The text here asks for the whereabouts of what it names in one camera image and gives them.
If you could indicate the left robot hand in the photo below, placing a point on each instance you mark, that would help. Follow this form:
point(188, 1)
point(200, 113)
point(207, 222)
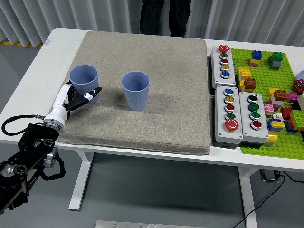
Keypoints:
point(57, 114)

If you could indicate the blue ribbed plastic cup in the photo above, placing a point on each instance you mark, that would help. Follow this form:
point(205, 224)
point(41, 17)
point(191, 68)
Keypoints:
point(83, 76)
point(135, 97)

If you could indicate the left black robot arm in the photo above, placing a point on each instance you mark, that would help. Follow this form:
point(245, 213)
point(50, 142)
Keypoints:
point(35, 140)

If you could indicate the white table leg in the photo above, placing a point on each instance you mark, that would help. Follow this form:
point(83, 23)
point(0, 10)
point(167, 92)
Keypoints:
point(248, 194)
point(80, 180)

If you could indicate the small table sticker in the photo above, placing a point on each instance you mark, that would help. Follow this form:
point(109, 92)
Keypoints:
point(47, 42)

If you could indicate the yellow floor tape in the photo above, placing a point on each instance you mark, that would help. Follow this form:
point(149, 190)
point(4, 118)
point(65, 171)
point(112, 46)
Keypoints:
point(33, 45)

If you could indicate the white pleated curtain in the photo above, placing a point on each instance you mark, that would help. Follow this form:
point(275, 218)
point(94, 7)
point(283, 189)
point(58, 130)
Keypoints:
point(71, 12)

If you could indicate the grey-brown foam mat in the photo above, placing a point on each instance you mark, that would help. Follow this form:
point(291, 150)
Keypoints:
point(166, 95)

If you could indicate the person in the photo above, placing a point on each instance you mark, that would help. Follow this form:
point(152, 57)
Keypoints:
point(161, 19)

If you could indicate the grey five-button control box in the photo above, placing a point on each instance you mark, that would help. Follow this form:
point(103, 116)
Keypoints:
point(222, 82)
point(222, 135)

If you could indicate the brown toy brick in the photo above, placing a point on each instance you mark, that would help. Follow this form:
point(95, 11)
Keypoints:
point(249, 83)

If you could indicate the pink toy brick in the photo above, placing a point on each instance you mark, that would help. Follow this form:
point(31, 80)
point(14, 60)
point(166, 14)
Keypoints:
point(252, 64)
point(268, 108)

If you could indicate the blue toy brick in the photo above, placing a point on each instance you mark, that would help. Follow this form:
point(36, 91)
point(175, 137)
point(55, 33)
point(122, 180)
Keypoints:
point(288, 128)
point(270, 126)
point(257, 55)

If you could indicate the green toy brick baseplate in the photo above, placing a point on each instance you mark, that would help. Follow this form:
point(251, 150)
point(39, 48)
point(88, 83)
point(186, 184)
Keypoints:
point(263, 76)

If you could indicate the yellow round toy brick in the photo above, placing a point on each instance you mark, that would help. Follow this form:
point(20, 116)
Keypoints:
point(272, 137)

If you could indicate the white toy brick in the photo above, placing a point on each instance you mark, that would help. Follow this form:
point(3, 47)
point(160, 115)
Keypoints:
point(276, 102)

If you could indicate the white printed toy tile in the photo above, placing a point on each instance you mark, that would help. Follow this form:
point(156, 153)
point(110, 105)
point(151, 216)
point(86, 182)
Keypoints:
point(277, 116)

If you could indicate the grey toy brick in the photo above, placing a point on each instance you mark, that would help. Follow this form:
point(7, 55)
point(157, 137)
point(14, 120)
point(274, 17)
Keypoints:
point(275, 64)

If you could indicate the red-brown toy brick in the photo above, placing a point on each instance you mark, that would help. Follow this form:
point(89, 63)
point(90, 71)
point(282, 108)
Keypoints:
point(280, 95)

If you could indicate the red toy brick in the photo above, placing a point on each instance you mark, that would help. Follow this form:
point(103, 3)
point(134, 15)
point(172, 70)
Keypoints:
point(286, 114)

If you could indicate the magenta toy brick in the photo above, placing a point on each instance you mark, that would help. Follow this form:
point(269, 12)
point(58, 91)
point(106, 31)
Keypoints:
point(292, 97)

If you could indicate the large green toy brick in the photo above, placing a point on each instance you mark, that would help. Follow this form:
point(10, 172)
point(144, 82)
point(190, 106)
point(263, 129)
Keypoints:
point(298, 117)

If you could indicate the red valve handwheel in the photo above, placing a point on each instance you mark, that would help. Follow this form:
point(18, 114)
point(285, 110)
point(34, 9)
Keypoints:
point(298, 86)

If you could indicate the white block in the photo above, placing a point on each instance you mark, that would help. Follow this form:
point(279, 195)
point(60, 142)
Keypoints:
point(301, 102)

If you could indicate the light blue plate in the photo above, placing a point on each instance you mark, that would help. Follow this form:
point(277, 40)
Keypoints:
point(301, 76)

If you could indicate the grey control box with switch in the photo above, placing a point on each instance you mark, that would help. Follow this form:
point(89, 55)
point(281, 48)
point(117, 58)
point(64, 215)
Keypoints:
point(247, 133)

